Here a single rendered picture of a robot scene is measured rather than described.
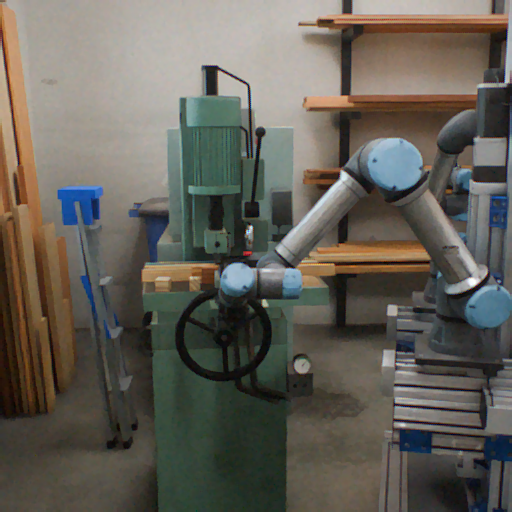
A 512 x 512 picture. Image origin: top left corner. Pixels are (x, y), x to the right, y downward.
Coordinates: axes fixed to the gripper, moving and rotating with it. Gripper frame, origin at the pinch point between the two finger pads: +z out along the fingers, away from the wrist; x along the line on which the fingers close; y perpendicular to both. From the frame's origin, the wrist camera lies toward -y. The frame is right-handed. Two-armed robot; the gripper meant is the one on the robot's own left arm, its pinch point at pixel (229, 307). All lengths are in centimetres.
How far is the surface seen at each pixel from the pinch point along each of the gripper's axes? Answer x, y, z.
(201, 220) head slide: -8, -40, 33
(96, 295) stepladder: -51, -30, 96
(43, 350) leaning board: -83, -17, 150
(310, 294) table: 27.8, -10.6, 22.6
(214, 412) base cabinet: -2.5, 24.8, 42.1
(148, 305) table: -24.3, -6.5, 23.3
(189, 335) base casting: -11.2, 1.9, 28.6
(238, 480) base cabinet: 6, 46, 55
